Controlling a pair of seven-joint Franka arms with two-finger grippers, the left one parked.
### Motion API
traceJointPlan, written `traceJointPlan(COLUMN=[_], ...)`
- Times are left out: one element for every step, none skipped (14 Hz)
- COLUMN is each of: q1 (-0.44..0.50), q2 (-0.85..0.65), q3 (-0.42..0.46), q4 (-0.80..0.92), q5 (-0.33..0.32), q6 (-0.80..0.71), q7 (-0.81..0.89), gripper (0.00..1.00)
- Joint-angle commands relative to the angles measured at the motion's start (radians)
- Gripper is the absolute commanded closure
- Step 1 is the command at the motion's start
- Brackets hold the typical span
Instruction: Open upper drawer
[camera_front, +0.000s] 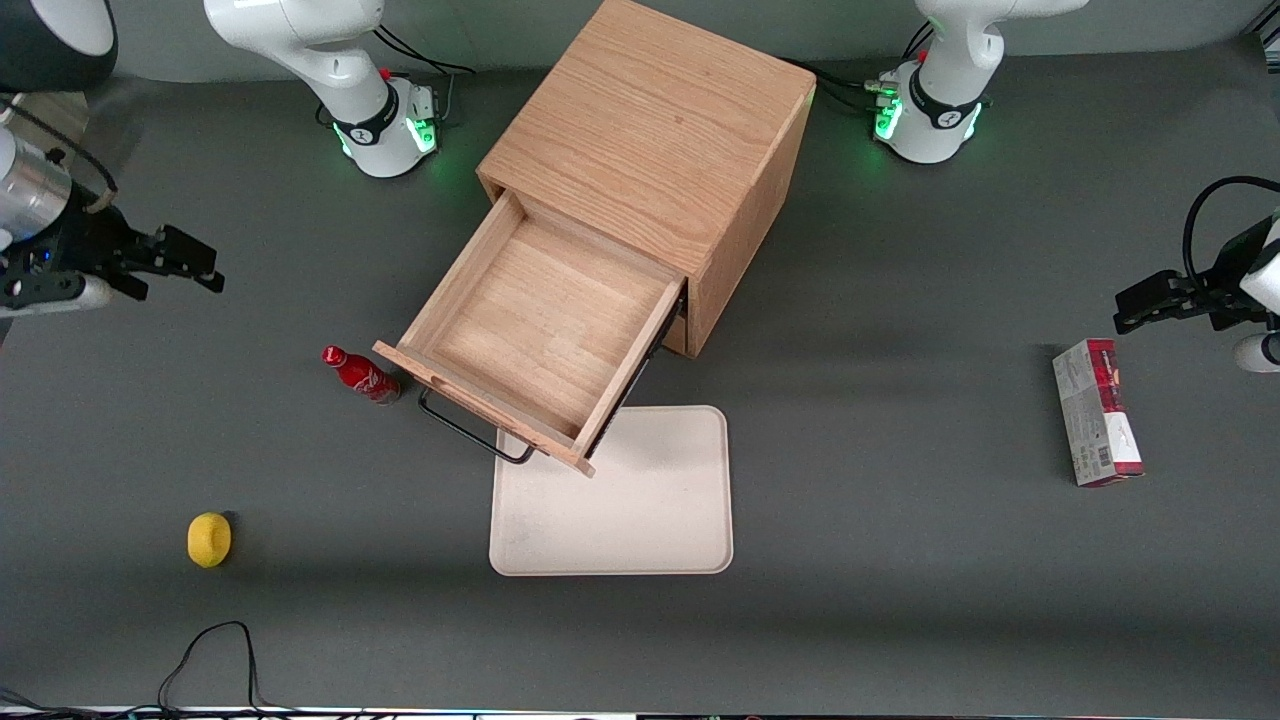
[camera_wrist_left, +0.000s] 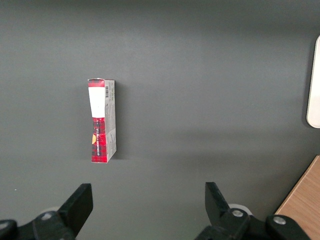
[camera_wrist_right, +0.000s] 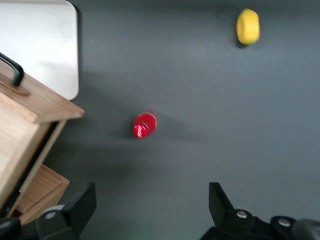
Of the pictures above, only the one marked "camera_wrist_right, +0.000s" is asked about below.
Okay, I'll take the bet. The wooden drawer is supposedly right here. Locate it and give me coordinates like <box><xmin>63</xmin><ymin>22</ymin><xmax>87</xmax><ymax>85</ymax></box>
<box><xmin>12</xmin><ymin>163</ymin><xmax>71</xmax><ymax>226</ymax></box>
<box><xmin>0</xmin><ymin>58</ymin><xmax>86</xmax><ymax>218</ymax></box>

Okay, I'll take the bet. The black metal drawer handle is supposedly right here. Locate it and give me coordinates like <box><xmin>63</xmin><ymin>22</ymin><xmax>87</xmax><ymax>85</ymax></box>
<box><xmin>0</xmin><ymin>51</ymin><xmax>31</xmax><ymax>97</ymax></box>

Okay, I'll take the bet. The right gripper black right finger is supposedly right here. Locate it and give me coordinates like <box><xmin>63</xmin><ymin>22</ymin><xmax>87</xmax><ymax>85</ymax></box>
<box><xmin>199</xmin><ymin>181</ymin><xmax>276</xmax><ymax>240</ymax></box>

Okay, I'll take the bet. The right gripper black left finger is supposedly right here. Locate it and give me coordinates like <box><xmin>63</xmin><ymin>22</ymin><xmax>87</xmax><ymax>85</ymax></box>
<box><xmin>35</xmin><ymin>181</ymin><xmax>98</xmax><ymax>240</ymax></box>

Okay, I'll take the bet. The beige rectangular tray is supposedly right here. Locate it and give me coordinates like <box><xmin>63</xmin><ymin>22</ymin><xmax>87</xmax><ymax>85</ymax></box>
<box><xmin>0</xmin><ymin>0</ymin><xmax>80</xmax><ymax>101</ymax></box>

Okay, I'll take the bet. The red soda bottle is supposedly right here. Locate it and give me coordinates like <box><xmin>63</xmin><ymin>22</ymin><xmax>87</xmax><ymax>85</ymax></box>
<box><xmin>131</xmin><ymin>109</ymin><xmax>160</xmax><ymax>140</ymax></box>

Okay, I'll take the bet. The yellow lemon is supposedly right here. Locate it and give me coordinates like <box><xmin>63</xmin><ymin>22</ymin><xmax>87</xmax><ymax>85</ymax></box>
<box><xmin>235</xmin><ymin>7</ymin><xmax>261</xmax><ymax>47</ymax></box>

